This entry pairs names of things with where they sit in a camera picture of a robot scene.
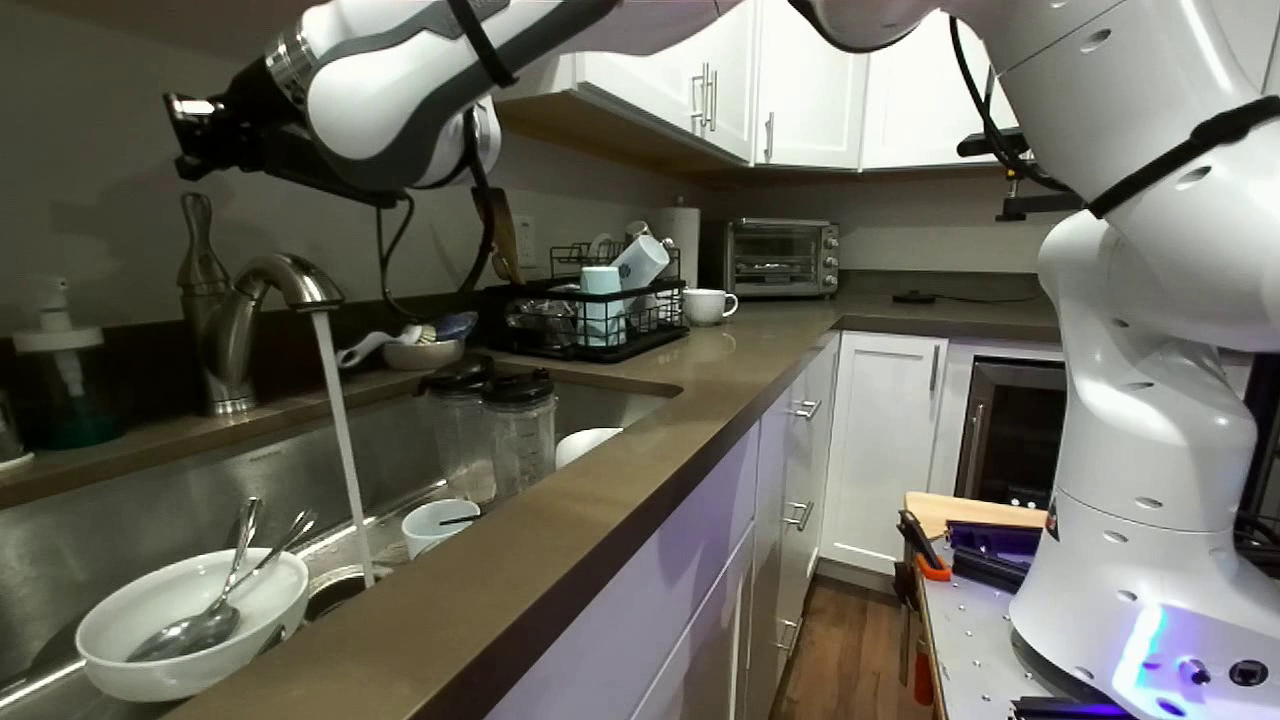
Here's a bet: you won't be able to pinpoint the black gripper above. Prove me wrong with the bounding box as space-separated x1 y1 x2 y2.
167 64 303 184

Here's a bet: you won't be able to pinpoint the silver tap handle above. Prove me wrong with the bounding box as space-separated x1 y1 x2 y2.
174 189 236 327

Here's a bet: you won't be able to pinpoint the silver curved tap spout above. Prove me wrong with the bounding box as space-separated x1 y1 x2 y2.
197 252 346 419

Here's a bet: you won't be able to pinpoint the soap dispenser bottle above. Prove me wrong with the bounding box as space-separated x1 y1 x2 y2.
7 274 118 455

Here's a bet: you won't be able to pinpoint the small dish with scrubbers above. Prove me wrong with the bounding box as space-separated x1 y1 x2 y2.
331 315 468 376

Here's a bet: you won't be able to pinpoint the wooden spatula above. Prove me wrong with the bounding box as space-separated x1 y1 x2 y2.
472 184 527 287

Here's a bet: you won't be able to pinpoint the stainless steel sink basin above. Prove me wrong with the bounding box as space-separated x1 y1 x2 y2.
0 351 687 720

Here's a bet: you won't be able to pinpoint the clear jar with black lid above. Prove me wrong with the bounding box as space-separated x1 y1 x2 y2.
414 363 505 508
478 372 564 500

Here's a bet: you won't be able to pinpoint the metal spoon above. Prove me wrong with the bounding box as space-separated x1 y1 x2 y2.
123 497 269 670
217 512 322 606

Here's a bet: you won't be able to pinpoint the light blue cup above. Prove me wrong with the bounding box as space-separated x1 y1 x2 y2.
574 261 630 351

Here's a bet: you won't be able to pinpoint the small white cup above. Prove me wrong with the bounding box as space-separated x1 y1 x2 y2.
397 497 487 563

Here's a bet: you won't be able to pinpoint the white plastic container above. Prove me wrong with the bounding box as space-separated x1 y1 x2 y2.
613 232 677 295

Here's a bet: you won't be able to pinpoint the white plate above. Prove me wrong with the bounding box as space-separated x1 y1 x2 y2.
550 424 627 474

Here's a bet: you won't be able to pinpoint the paper towel roll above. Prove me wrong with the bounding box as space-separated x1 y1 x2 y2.
652 205 706 294

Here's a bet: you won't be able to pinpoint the large white bowl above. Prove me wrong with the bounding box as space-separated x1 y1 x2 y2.
73 549 310 709

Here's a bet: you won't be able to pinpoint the white mug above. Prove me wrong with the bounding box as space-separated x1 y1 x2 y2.
679 285 745 333

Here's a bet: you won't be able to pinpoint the silver toaster oven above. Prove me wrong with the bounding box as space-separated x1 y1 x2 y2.
720 217 848 306

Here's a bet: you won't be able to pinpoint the white glossy upper cabinets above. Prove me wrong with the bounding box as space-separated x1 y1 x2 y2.
497 0 1022 175

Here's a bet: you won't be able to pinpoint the white lower cabinet row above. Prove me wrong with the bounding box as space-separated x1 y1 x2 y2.
483 336 848 720

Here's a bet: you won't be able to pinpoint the white corner cabinet door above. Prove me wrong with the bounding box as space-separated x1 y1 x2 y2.
815 333 950 580

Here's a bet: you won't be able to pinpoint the orange black clamp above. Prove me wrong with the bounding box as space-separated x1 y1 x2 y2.
896 508 958 588

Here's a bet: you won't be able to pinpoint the wooden block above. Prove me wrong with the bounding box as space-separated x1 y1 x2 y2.
901 489 1052 541

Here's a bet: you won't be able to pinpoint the black built-in oven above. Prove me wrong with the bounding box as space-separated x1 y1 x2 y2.
950 358 1066 512

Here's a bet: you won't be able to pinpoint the dark purple-lit box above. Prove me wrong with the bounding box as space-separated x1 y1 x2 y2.
944 521 1052 601

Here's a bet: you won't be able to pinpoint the perforated robot mounting table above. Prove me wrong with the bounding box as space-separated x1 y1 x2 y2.
911 572 1113 720

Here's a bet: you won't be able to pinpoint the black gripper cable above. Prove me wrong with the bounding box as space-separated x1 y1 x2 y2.
371 113 501 306

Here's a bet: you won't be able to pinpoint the black wire dish rack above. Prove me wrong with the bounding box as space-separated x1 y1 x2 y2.
497 276 692 369

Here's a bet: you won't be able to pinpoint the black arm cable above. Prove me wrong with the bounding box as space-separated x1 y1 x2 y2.
944 14 1072 205

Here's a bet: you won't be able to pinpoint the black camera on stand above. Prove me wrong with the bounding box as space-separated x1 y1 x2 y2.
955 126 1089 224

